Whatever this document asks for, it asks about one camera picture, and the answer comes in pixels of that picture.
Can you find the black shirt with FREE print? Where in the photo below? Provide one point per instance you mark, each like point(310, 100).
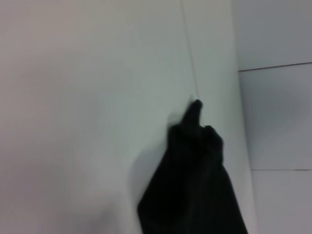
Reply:
point(190, 182)

